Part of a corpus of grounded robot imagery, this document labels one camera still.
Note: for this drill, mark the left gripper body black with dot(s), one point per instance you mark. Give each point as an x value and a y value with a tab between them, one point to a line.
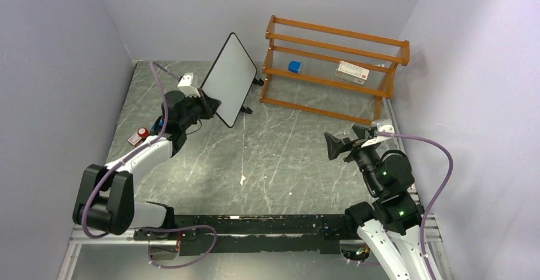
196	109

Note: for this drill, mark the red cap black bottle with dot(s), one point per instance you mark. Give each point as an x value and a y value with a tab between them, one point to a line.
142	132

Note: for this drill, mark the orange wooden shelf rack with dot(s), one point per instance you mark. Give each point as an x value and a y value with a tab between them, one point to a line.
320	49

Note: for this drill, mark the white red box on shelf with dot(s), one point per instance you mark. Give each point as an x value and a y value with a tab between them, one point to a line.
351	72

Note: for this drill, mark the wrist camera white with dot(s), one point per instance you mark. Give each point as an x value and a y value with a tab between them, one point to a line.
379	131
188	85

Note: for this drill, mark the small whiteboard black frame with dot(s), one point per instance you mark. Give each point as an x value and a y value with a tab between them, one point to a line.
230	78

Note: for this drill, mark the blue eraser on shelf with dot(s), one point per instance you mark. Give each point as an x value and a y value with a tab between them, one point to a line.
295	67

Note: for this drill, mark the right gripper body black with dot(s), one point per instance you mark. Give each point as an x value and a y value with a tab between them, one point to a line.
367	158

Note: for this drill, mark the blue eraser on table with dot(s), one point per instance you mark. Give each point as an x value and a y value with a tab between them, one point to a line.
157	125

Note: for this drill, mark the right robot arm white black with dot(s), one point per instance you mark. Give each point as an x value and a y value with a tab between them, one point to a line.
392	226

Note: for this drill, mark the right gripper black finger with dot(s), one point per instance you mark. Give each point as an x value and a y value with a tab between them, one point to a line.
336	146
364	134

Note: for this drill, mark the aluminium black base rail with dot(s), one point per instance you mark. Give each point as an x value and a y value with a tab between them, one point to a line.
326	234

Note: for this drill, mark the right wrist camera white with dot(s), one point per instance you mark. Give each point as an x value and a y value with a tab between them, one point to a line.
379	131

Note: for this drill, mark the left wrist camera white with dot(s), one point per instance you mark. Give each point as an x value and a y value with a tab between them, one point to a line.
188	85

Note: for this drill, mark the red white small box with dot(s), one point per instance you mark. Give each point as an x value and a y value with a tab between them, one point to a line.
135	140

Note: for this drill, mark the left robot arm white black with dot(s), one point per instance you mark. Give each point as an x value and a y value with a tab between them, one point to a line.
105	202

